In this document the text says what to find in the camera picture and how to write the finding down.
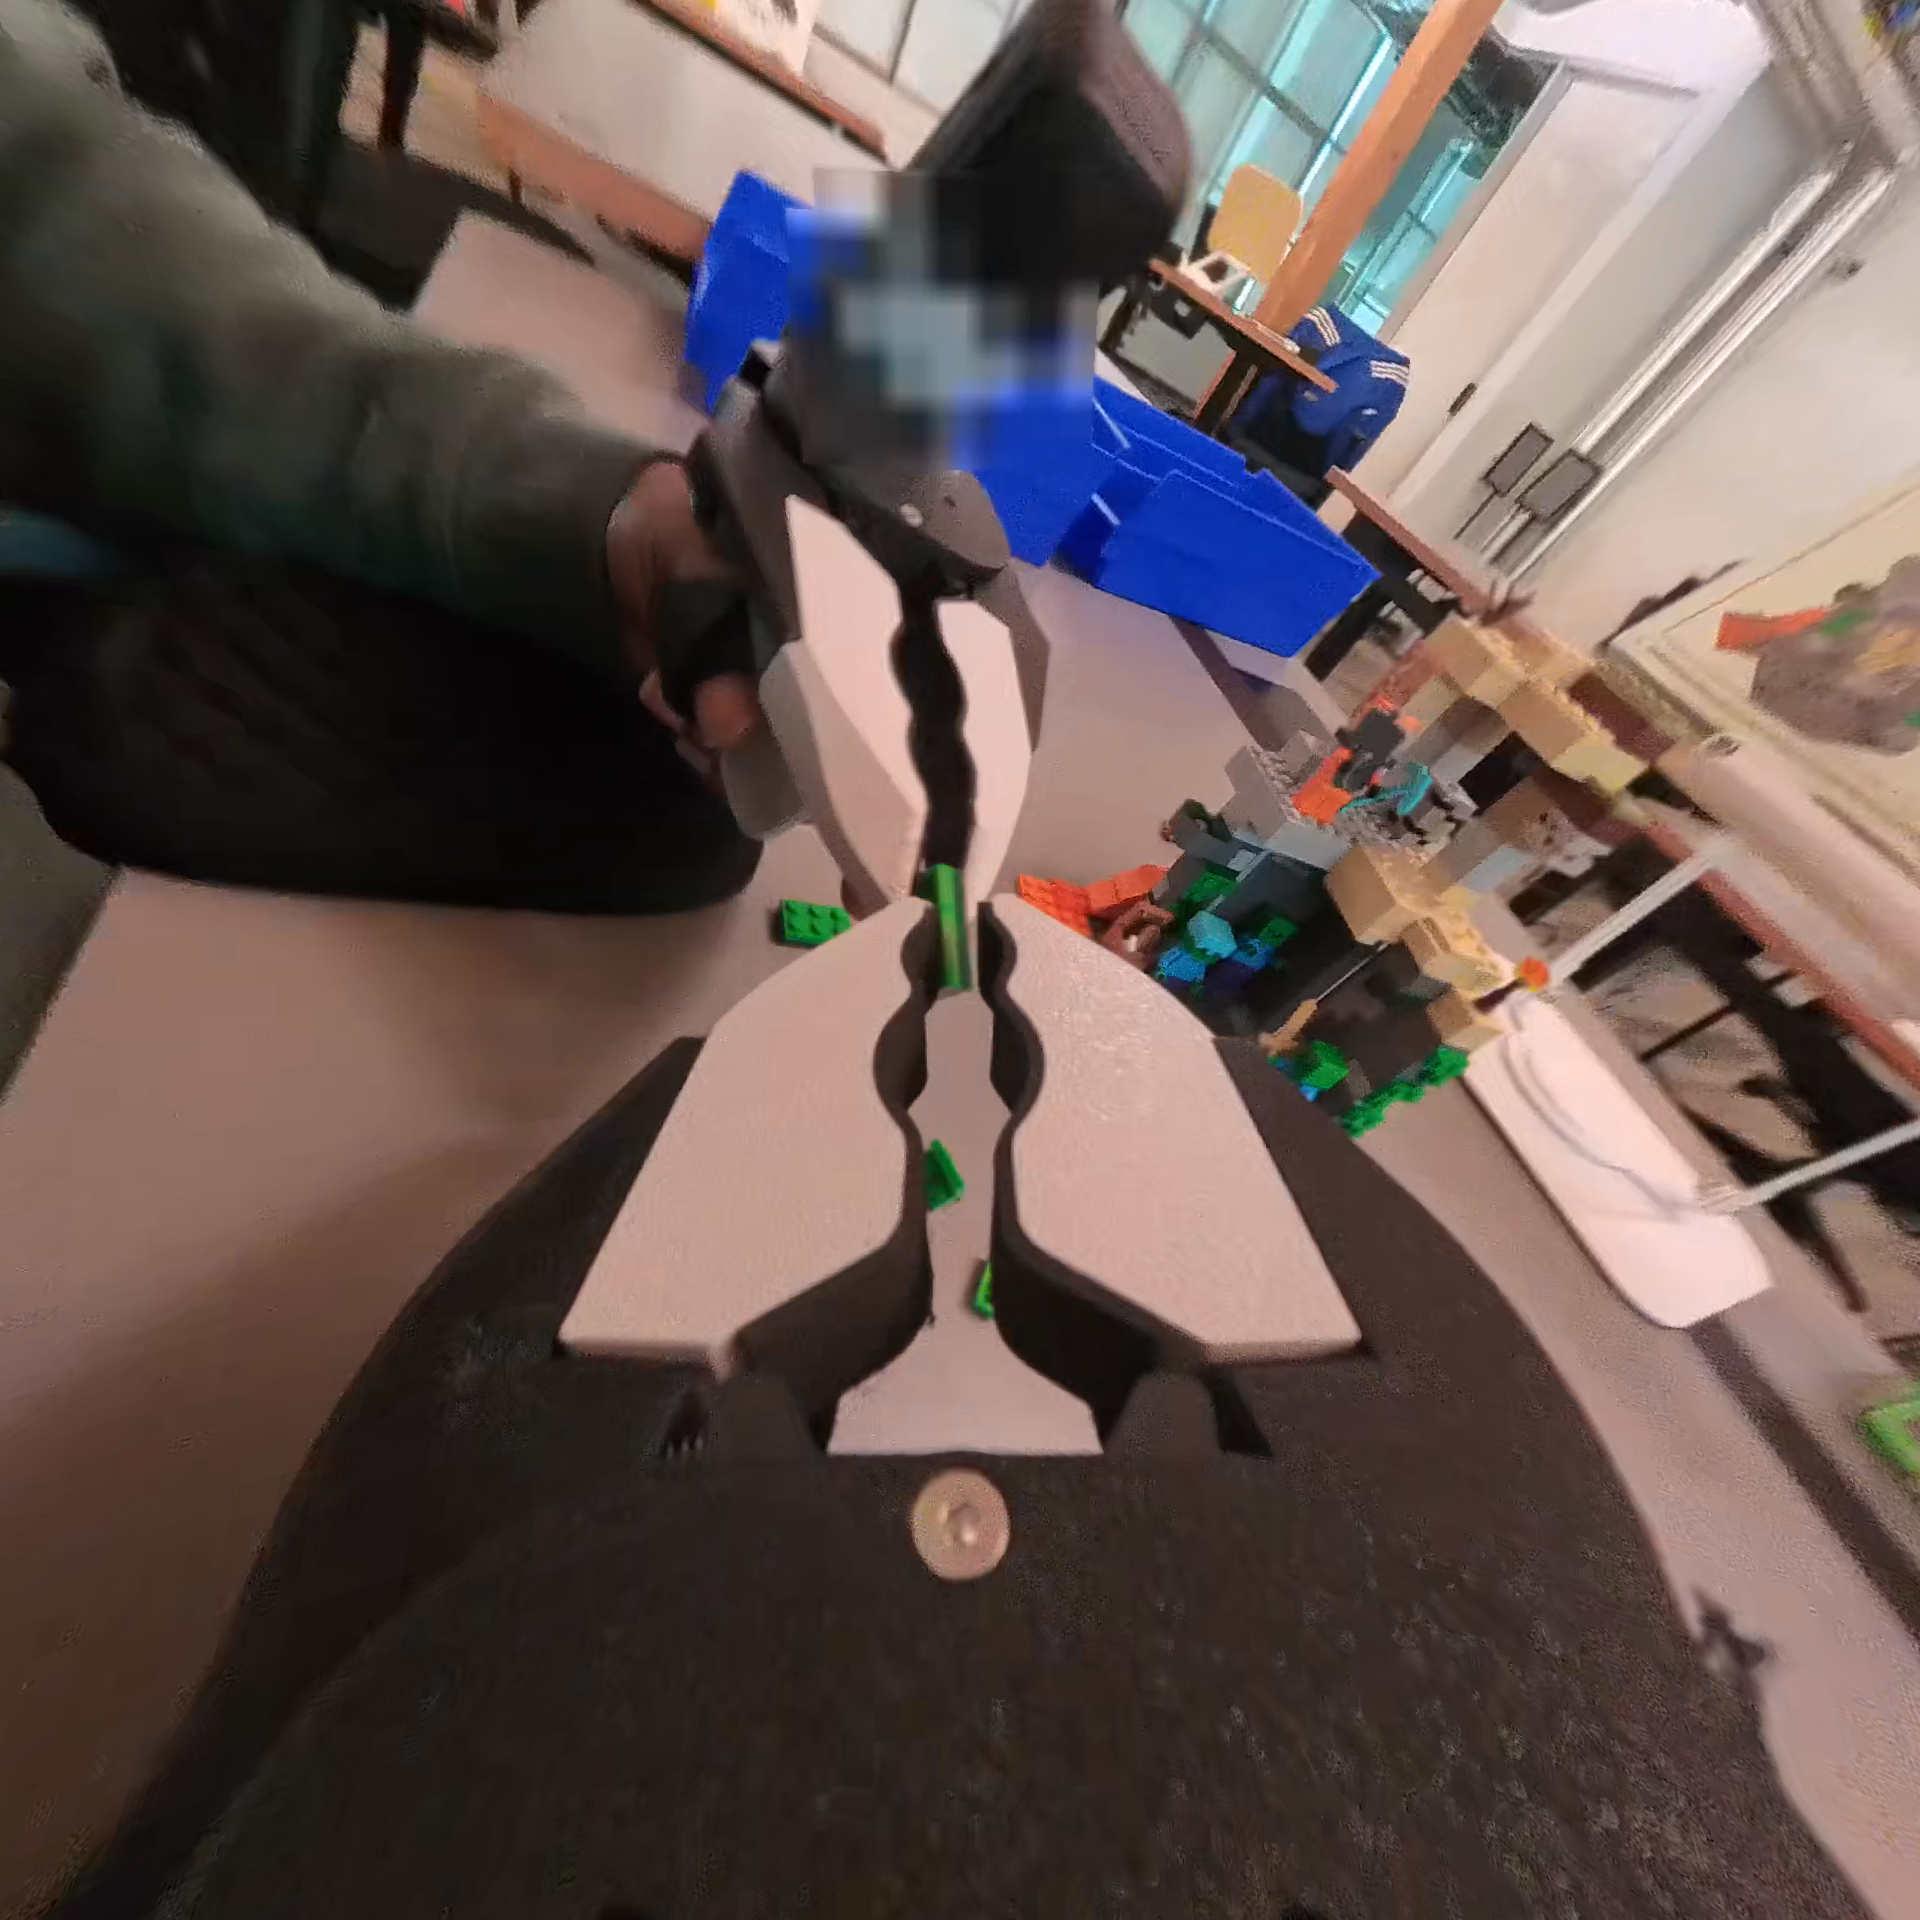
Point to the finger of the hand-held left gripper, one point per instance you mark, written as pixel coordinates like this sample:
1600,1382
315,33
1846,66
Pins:
997,720
840,705

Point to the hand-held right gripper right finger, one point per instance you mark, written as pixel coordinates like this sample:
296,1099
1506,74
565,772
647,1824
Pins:
1170,1184

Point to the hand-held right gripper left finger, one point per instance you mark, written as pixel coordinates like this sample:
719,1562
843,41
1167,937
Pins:
735,1184

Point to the green narrow plate brick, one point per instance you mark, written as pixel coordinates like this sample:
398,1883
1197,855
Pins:
943,1178

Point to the green brick cactus block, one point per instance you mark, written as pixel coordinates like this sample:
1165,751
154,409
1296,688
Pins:
950,931

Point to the green bracket brick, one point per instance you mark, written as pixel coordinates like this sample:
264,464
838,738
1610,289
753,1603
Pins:
811,921

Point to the toy brick model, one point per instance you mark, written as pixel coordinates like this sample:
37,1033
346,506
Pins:
1277,839

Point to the person's left forearm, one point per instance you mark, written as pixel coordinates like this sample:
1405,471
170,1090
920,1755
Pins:
299,406

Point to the grey desk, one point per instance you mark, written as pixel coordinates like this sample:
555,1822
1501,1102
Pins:
375,1080

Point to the person's left hand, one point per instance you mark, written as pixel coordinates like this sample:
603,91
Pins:
639,555

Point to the wooden background table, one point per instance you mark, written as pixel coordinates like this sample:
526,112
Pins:
1411,528
1245,321

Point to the white book stand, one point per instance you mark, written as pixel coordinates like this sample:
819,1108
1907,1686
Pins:
1606,1155

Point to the blue striped jacket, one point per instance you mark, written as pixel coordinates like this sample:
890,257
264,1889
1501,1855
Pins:
1335,388

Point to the yellow chair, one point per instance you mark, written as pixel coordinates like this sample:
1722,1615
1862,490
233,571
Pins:
1253,218

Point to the green toy set box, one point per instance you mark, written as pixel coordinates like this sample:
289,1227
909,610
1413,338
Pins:
1897,1433

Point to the open instruction booklet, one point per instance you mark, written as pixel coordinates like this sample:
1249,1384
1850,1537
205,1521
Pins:
1800,674

